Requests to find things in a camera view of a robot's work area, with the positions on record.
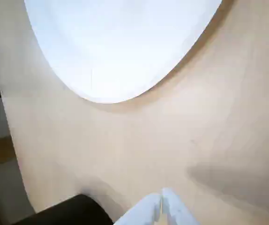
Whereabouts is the white dish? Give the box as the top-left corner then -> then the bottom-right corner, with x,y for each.
23,0 -> 224,104

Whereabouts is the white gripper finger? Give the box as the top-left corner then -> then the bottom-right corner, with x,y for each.
161,187 -> 201,225
115,192 -> 162,225

